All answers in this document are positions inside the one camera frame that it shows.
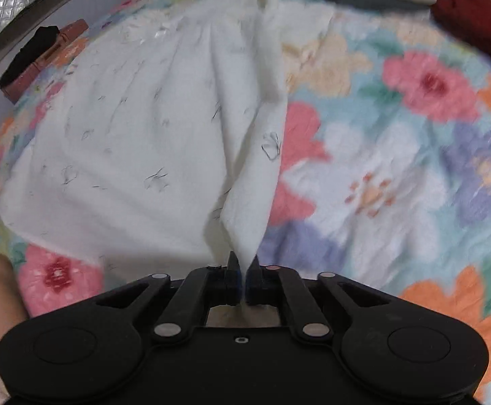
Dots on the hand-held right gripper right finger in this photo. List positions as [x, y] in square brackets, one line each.
[254, 282]

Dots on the black folded cloth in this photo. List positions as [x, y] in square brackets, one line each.
[28, 57]

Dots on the floral quilt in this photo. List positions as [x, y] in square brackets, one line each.
[380, 185]

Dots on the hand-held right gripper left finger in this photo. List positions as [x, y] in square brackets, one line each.
[231, 280]

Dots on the white printed garment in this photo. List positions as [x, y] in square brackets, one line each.
[144, 135]

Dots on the dark red cloth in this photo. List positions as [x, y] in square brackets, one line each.
[477, 21]

